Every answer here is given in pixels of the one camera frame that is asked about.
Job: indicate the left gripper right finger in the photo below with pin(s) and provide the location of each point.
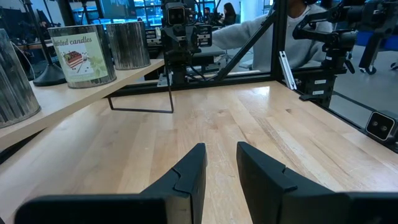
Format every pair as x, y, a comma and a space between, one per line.
267, 186

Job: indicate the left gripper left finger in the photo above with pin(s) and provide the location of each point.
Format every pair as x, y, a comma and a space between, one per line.
183, 186

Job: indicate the ribbed metal candle tin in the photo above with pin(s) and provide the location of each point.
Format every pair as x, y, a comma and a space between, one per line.
14, 81
129, 46
82, 59

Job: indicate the black candle stick holder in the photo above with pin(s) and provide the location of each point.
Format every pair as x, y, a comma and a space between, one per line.
49, 76

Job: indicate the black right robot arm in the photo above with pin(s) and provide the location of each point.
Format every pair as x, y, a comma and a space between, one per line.
179, 73

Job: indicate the person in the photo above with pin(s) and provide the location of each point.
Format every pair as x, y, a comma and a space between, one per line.
229, 15
298, 46

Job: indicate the silver metal bar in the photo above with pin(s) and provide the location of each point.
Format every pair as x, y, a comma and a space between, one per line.
287, 71

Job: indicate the wooden shelf with black legs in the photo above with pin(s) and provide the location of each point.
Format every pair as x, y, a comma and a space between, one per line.
62, 99

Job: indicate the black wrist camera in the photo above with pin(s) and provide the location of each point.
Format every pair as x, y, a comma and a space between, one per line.
176, 15

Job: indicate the black aluminium table frame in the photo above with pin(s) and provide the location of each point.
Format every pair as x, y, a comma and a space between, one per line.
278, 46

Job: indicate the black stereo camera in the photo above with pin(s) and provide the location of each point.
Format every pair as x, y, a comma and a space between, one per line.
380, 126

